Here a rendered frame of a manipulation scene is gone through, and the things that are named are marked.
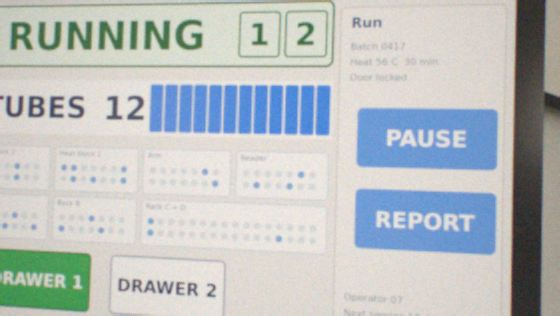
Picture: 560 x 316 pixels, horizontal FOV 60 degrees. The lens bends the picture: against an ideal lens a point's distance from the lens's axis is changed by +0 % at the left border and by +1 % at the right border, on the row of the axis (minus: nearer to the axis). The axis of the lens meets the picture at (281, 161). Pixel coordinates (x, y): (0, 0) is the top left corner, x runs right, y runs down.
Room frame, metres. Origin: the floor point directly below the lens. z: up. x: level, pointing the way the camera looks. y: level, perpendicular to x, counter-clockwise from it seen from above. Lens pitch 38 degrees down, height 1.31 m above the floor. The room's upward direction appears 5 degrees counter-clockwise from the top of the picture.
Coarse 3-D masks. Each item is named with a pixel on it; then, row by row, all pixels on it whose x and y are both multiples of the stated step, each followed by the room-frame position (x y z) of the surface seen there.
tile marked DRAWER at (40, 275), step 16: (0, 256) 0.28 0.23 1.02; (16, 256) 0.27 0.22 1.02; (32, 256) 0.27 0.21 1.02; (48, 256) 0.27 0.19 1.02; (64, 256) 0.27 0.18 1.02; (80, 256) 0.27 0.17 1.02; (0, 272) 0.27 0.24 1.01; (16, 272) 0.27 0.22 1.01; (32, 272) 0.26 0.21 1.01; (48, 272) 0.26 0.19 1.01; (64, 272) 0.26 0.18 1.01; (80, 272) 0.26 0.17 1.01; (0, 288) 0.26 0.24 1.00; (16, 288) 0.26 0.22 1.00; (32, 288) 0.26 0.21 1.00; (48, 288) 0.25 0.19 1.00; (64, 288) 0.25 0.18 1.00; (80, 288) 0.25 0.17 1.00; (0, 304) 0.25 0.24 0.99; (16, 304) 0.25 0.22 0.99; (32, 304) 0.25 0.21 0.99; (48, 304) 0.25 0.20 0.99; (64, 304) 0.24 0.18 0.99; (80, 304) 0.24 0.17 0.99
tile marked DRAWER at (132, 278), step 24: (120, 264) 0.26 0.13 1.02; (144, 264) 0.26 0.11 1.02; (168, 264) 0.25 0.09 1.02; (192, 264) 0.25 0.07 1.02; (216, 264) 0.25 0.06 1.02; (120, 288) 0.25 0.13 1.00; (144, 288) 0.24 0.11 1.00; (168, 288) 0.24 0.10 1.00; (192, 288) 0.24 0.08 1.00; (216, 288) 0.24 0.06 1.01; (120, 312) 0.23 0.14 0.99; (144, 312) 0.23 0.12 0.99; (168, 312) 0.23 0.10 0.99; (192, 312) 0.23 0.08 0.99; (216, 312) 0.22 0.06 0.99
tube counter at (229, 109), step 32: (128, 96) 0.34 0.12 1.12; (160, 96) 0.34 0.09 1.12; (192, 96) 0.33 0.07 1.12; (224, 96) 0.33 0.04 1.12; (256, 96) 0.32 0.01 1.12; (288, 96) 0.32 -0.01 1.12; (320, 96) 0.32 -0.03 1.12; (128, 128) 0.33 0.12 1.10; (160, 128) 0.32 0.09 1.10; (192, 128) 0.32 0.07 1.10; (224, 128) 0.31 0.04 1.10; (256, 128) 0.31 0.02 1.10; (288, 128) 0.31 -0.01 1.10; (320, 128) 0.30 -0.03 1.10
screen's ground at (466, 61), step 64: (0, 0) 0.41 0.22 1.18; (64, 0) 0.40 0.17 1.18; (128, 0) 0.39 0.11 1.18; (192, 0) 0.38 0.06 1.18; (256, 0) 0.37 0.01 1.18; (384, 0) 0.35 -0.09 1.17; (448, 0) 0.35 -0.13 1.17; (512, 0) 0.34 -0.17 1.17; (384, 64) 0.32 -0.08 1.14; (448, 64) 0.32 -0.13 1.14; (512, 64) 0.31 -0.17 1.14; (0, 128) 0.34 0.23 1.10; (64, 128) 0.33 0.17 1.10; (512, 128) 0.28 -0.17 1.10; (512, 192) 0.25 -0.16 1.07; (192, 256) 0.25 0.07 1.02; (256, 256) 0.25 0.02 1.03; (384, 256) 0.23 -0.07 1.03; (448, 256) 0.23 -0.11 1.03
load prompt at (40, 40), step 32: (320, 0) 0.36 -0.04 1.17; (0, 32) 0.40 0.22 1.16; (32, 32) 0.39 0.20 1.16; (64, 32) 0.39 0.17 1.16; (96, 32) 0.38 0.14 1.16; (128, 32) 0.38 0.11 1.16; (160, 32) 0.37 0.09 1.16; (192, 32) 0.37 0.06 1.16; (224, 32) 0.36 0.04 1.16; (256, 32) 0.36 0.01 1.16; (288, 32) 0.35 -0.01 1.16; (320, 32) 0.35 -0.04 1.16; (0, 64) 0.38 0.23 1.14; (32, 64) 0.37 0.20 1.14; (64, 64) 0.37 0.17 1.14; (96, 64) 0.36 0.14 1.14; (128, 64) 0.36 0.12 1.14; (160, 64) 0.35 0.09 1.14; (192, 64) 0.35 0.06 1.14; (224, 64) 0.35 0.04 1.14; (256, 64) 0.34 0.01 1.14; (288, 64) 0.34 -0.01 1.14; (320, 64) 0.33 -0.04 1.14
